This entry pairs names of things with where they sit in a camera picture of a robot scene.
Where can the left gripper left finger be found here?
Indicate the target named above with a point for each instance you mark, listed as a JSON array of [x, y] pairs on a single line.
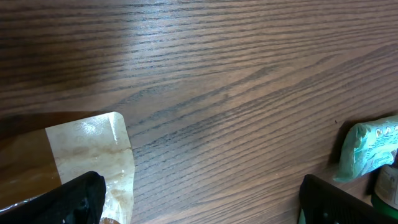
[[80, 200]]

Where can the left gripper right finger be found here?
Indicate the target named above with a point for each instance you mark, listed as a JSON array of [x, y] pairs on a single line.
[[321, 202]]

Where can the green lidded white jar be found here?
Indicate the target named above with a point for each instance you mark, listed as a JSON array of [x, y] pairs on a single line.
[[384, 198]]

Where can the teal wet wipes pack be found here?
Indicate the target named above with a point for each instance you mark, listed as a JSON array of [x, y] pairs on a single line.
[[367, 146]]

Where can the brown snack bag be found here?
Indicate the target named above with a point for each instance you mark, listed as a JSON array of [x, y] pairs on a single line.
[[37, 162]]

